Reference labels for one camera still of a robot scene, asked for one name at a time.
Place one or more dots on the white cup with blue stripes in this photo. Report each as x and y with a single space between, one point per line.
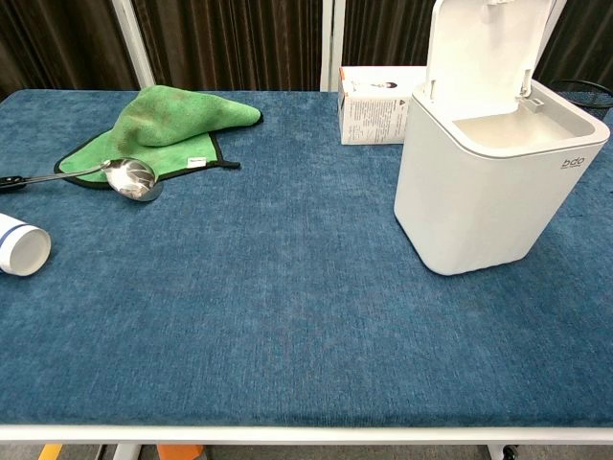
21 246

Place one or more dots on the dark brown curtain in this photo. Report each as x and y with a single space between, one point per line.
225 43

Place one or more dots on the white cardboard box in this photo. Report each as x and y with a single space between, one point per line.
371 112

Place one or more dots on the white trash bin lid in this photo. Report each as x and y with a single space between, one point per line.
479 201

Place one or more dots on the green microfiber cloth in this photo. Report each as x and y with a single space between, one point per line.
167 129

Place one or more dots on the white metal frame post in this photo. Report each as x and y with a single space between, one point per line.
333 45
131 43

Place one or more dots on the blue table cloth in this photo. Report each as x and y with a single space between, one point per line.
268 287

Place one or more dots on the white plastic lid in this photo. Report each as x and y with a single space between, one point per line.
483 52

